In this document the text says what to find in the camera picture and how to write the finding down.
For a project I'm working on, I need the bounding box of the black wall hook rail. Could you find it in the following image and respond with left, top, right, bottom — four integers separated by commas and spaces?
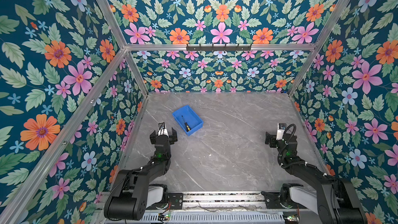
186, 44, 252, 52

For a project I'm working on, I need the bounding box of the yellow black screwdriver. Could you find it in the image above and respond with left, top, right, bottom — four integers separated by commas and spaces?
181, 116, 191, 132

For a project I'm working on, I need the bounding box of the blue plastic bin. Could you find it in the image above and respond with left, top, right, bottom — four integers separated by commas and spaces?
172, 105, 204, 136

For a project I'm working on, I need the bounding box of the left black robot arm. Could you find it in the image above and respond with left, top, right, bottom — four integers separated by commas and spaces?
104, 122, 178, 221

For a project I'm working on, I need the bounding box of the white slotted cable duct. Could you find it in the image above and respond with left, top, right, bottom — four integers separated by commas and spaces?
105, 212, 285, 224

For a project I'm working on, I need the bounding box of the aluminium front rail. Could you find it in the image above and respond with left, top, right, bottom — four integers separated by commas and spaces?
93, 191, 361, 215

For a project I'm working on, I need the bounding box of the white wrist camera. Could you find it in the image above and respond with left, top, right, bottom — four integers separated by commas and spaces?
158, 122, 169, 136
276, 123, 287, 140

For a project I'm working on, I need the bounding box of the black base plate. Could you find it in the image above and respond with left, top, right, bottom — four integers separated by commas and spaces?
146, 192, 184, 211
261, 191, 306, 210

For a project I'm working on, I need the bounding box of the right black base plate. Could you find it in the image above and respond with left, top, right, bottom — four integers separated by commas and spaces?
261, 191, 306, 210

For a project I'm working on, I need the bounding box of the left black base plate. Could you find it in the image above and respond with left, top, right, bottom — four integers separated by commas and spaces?
146, 192, 184, 211

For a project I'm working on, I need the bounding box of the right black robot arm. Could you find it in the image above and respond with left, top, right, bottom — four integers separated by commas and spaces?
265, 132, 368, 224

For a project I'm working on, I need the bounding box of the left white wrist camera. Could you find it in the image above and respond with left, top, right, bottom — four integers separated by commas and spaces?
158, 122, 169, 136

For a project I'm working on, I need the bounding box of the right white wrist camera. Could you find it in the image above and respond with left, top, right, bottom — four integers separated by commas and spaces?
276, 123, 287, 140

